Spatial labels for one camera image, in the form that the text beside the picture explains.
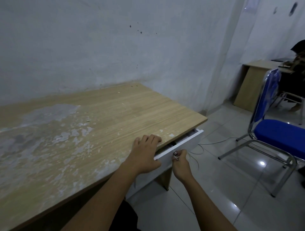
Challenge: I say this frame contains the person's left forearm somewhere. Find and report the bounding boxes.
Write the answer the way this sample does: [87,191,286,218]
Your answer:
[58,163,144,231]

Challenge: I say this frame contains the white desk drawer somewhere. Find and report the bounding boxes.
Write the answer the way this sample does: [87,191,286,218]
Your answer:
[125,129,204,201]

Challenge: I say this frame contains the thin white cable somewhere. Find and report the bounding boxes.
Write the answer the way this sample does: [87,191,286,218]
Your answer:
[188,137,239,171]

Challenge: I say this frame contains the metal frame chair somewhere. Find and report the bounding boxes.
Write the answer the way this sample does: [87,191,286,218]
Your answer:
[269,92,305,111]

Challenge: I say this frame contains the person's black shorts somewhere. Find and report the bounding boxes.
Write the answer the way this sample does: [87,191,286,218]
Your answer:
[114,199,139,231]

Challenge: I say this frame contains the person's left hand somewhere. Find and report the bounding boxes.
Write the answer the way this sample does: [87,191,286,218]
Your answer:
[124,134,163,175]

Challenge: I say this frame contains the person's right forearm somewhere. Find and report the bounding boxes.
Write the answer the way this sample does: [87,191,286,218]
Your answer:
[182,176,239,231]

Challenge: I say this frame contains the person's right hand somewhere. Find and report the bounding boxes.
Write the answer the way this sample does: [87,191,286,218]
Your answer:
[172,149,194,184]

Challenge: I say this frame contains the blue padded metal chair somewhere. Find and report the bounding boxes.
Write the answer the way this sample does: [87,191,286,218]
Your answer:
[218,69,305,198]

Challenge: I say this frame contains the worn wooden desk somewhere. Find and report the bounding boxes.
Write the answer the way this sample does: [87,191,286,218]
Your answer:
[0,82,208,231]

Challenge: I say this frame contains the light wooden desk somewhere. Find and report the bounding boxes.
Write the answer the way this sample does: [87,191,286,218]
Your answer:
[233,60,296,113]

